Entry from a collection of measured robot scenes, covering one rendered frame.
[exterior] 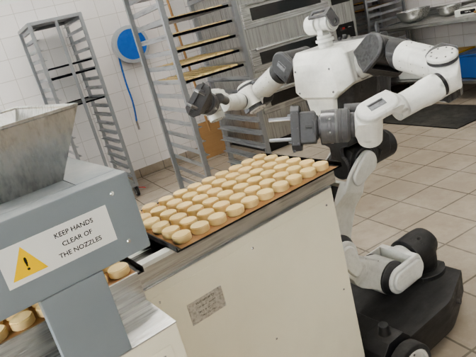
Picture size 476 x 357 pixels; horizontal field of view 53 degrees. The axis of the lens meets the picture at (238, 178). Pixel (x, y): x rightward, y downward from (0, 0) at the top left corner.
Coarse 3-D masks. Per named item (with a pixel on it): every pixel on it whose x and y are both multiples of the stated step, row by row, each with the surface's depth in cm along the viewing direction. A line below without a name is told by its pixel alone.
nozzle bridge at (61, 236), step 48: (48, 192) 90; (96, 192) 87; (0, 240) 79; (48, 240) 83; (96, 240) 88; (144, 240) 94; (0, 288) 80; (48, 288) 84; (96, 288) 89; (96, 336) 90
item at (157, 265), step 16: (304, 192) 146; (272, 208) 139; (240, 224) 133; (256, 224) 136; (208, 240) 127; (224, 240) 130; (160, 256) 119; (176, 256) 122; (192, 256) 125; (144, 272) 117; (160, 272) 120
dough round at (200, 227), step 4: (200, 220) 128; (204, 220) 127; (192, 224) 127; (196, 224) 126; (200, 224) 126; (204, 224) 125; (208, 224) 126; (192, 228) 125; (196, 228) 124; (200, 228) 124; (204, 228) 124; (208, 228) 125; (192, 232) 125; (196, 232) 124; (200, 232) 124; (204, 232) 124
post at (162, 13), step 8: (160, 0) 266; (160, 8) 266; (160, 16) 269; (168, 24) 270; (168, 32) 270; (168, 40) 272; (176, 56) 275; (176, 64) 276; (176, 72) 278; (184, 80) 280; (184, 88) 280; (184, 96) 281; (192, 120) 286; (192, 128) 289; (200, 144) 291; (200, 152) 292; (208, 168) 296; (208, 176) 297
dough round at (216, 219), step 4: (216, 212) 130; (220, 212) 130; (224, 212) 129; (212, 216) 129; (216, 216) 128; (220, 216) 127; (224, 216) 127; (208, 220) 128; (212, 220) 127; (216, 220) 126; (220, 220) 127; (224, 220) 127; (212, 224) 127; (216, 224) 127; (220, 224) 127
